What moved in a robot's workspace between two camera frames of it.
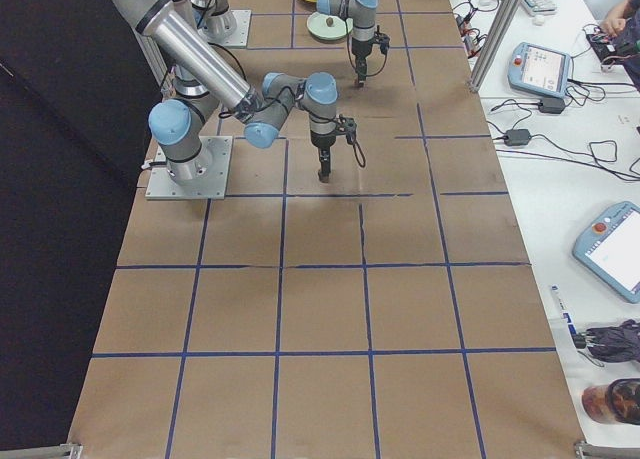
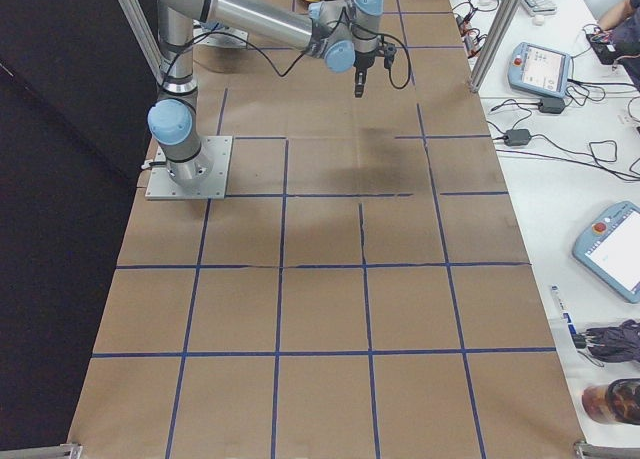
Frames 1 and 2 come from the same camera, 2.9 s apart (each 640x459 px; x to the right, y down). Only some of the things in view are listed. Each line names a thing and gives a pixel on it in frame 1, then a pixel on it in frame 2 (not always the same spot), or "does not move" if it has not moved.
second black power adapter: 517,137 does not move
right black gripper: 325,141 -> 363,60
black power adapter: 551,105 does not move
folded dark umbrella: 620,343 does not move
